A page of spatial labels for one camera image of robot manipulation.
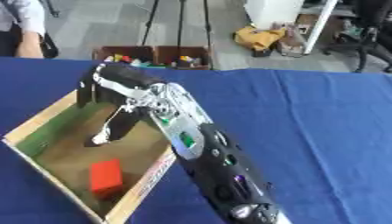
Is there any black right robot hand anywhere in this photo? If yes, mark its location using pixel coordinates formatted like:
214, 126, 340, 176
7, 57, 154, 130
74, 62, 165, 147

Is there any brown box of toys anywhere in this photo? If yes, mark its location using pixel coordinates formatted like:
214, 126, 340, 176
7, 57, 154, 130
153, 45, 214, 71
92, 45, 158, 67

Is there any tan cardboard box green inside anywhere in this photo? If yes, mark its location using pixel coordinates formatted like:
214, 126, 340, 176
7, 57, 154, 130
1, 87, 178, 224

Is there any person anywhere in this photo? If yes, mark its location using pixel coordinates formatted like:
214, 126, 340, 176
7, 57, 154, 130
0, 0, 61, 60

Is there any clear plastic bag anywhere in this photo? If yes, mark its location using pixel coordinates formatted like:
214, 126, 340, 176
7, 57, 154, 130
274, 22, 310, 57

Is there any yellow bag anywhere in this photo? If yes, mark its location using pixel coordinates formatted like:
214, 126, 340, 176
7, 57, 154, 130
233, 25, 288, 58

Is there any red rectangular block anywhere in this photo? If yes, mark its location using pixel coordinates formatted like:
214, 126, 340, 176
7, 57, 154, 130
88, 158, 126, 200

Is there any black office chair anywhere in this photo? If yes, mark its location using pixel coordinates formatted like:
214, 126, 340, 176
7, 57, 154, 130
319, 0, 392, 74

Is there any white post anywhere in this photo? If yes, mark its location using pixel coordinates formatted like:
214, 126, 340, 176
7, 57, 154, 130
301, 0, 340, 56

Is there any black tripod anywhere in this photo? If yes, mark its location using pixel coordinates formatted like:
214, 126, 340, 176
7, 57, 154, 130
141, 0, 216, 70

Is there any white cabinet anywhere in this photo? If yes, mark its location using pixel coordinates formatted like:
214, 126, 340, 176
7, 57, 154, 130
241, 0, 306, 31

